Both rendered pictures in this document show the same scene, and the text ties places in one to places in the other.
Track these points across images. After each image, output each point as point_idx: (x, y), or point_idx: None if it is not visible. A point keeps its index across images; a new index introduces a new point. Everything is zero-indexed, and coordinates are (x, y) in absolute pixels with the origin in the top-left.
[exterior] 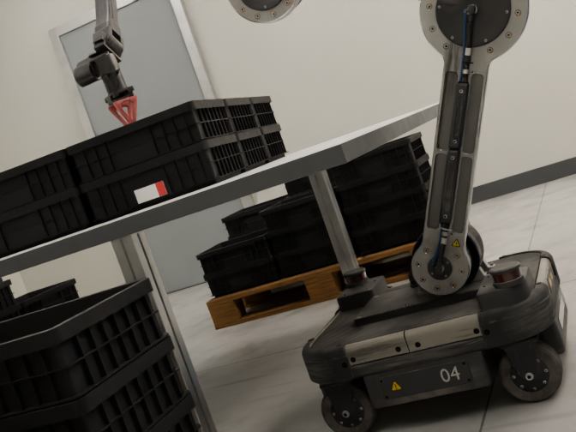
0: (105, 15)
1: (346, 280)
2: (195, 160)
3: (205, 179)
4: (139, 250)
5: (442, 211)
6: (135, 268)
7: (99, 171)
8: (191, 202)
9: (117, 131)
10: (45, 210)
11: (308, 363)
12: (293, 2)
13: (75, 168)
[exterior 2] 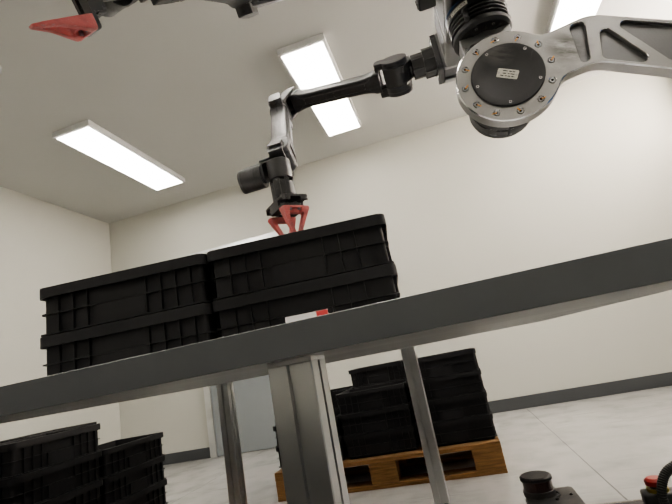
0: (282, 134)
1: (528, 487)
2: (375, 288)
3: None
4: (319, 392)
5: None
6: (307, 427)
7: (244, 287)
8: (475, 296)
9: (279, 238)
10: (157, 328)
11: None
12: (550, 98)
13: (212, 278)
